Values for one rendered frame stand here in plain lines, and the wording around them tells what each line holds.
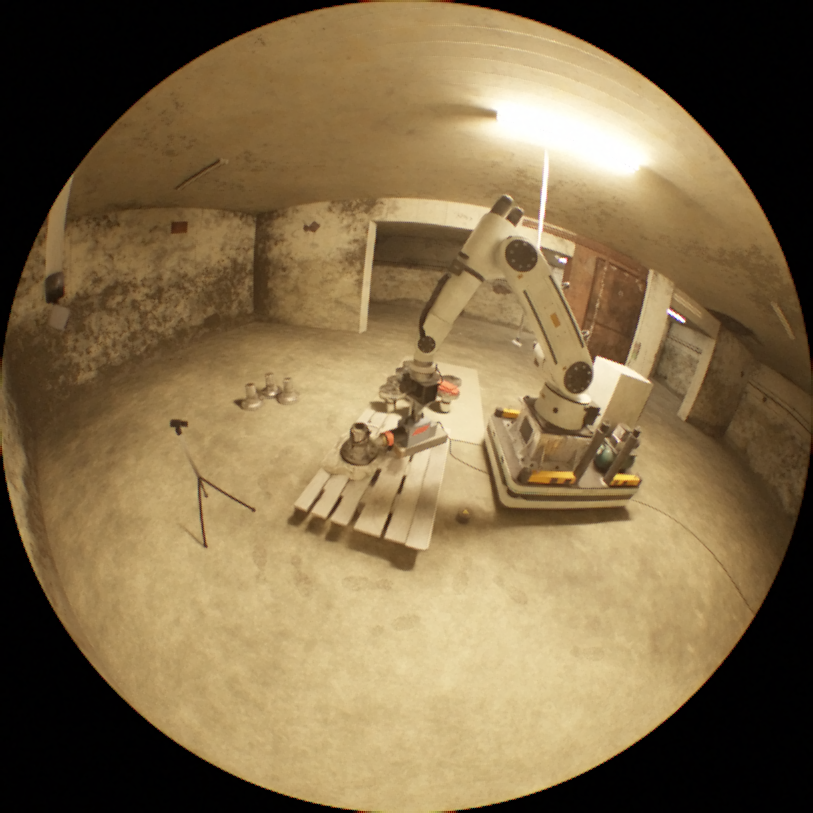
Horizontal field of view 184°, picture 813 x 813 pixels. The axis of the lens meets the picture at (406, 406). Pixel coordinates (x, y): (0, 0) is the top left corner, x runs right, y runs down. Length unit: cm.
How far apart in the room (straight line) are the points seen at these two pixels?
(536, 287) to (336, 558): 180
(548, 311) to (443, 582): 156
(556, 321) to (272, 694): 230
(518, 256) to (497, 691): 210
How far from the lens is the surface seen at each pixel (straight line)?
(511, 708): 153
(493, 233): 148
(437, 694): 140
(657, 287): 636
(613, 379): 219
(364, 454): 176
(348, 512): 150
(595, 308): 556
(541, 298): 142
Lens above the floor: 136
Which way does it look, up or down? 30 degrees down
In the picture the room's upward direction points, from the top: 8 degrees clockwise
